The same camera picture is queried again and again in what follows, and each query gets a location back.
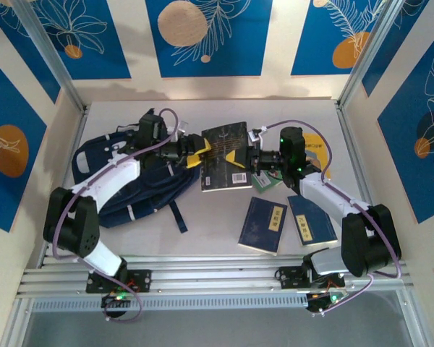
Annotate yellow cartoon cover book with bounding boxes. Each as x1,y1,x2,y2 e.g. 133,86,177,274
303,132,333,180

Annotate black book with barcode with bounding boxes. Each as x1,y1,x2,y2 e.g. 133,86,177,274
200,121,253,193

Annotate small green notebook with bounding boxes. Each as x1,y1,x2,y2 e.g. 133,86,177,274
252,169,284,194

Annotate navy blue backpack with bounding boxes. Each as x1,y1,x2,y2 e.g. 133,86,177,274
71,107,202,234

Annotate navy book with star pattern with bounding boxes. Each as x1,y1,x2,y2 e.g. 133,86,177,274
237,196,289,257

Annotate plain navy book yellow label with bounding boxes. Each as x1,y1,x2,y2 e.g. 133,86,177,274
286,194,339,248

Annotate aluminium mounting rails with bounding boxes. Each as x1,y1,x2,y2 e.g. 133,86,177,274
16,254,412,300

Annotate grey metal panel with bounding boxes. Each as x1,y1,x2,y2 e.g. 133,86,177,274
1,291,433,347

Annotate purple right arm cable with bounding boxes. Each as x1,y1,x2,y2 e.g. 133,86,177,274
260,119,404,319

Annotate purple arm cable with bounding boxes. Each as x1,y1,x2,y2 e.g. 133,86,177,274
260,119,404,319
52,107,180,322

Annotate aluminium side rail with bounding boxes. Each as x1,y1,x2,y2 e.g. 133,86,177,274
335,100,391,261
38,103,91,270

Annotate blue floral wall poster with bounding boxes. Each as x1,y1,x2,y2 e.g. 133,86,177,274
0,0,61,105
145,0,274,78
32,0,132,80
0,50,48,233
291,0,388,77
377,31,434,225
361,0,431,98

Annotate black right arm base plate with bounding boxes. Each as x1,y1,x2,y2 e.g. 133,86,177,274
276,265,346,291

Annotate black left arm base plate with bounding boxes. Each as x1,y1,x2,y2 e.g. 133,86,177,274
85,269,153,294

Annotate aluminium frame post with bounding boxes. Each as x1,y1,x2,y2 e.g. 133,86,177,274
11,0,88,113
336,0,410,111

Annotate grey slotted cable duct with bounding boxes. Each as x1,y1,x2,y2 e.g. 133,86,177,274
30,292,310,312

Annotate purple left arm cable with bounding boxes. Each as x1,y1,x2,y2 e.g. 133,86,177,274
52,107,180,322

